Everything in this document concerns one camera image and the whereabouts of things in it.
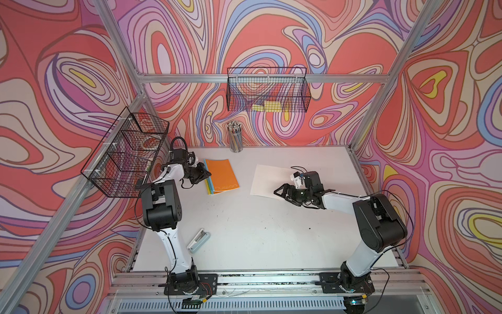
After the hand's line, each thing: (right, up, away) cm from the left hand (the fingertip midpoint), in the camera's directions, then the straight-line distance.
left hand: (211, 173), depth 98 cm
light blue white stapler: (-2, -28, -16) cm, 33 cm away
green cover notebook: (+29, -3, +7) cm, 30 cm away
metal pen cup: (+11, +25, +6) cm, 28 cm away
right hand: (+35, -12, -6) cm, 37 cm away
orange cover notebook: (-3, +4, +14) cm, 15 cm away
